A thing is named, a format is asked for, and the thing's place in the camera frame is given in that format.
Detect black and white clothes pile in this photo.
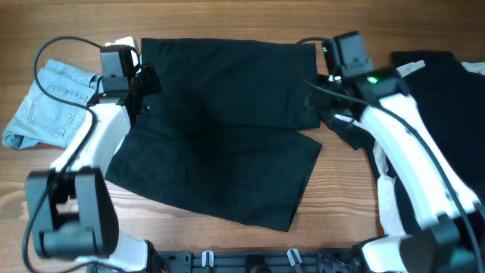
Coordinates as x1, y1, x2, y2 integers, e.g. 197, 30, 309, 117
324, 50, 484, 236

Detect right black cable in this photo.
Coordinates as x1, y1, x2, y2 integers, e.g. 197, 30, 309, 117
295, 36, 485, 273

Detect folded light blue denim shorts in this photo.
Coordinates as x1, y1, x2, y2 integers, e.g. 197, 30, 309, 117
2, 59, 102, 149

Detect black shorts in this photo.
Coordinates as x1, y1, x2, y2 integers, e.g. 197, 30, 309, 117
106, 38, 321, 231

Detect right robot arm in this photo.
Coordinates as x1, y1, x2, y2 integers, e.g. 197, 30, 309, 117
308, 32, 484, 272

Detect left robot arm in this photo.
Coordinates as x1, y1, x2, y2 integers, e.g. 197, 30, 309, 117
21, 45, 170, 272

